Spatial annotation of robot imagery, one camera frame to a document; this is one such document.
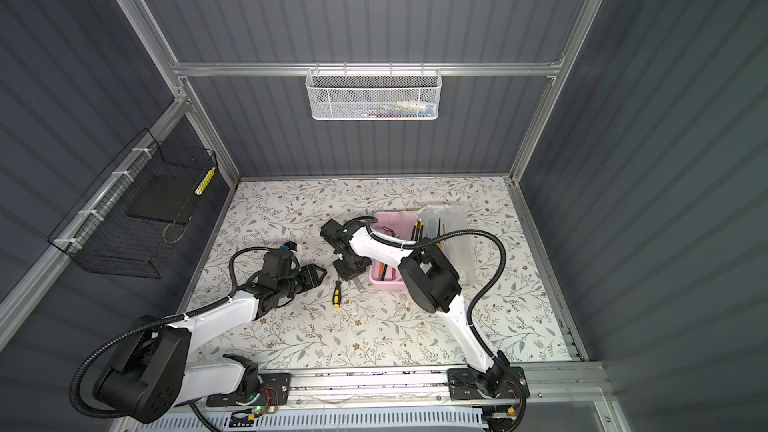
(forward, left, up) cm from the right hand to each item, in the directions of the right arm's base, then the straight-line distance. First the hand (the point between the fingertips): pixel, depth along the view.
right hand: (354, 276), depth 94 cm
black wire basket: (0, +52, +31) cm, 60 cm away
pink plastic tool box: (+16, -15, +7) cm, 23 cm away
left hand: (-1, +9, +6) cm, 11 cm away
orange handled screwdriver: (+11, -27, +12) cm, 31 cm away
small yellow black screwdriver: (-8, +4, +3) cm, 10 cm away
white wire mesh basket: (+72, -5, +22) cm, 76 cm away
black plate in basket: (+7, +46, +32) cm, 56 cm away
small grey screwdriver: (-3, -2, +1) cm, 4 cm away
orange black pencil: (+1, -10, +1) cm, 10 cm away
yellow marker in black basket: (+15, +39, +30) cm, 51 cm away
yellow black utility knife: (+11, -20, +9) cm, 25 cm away
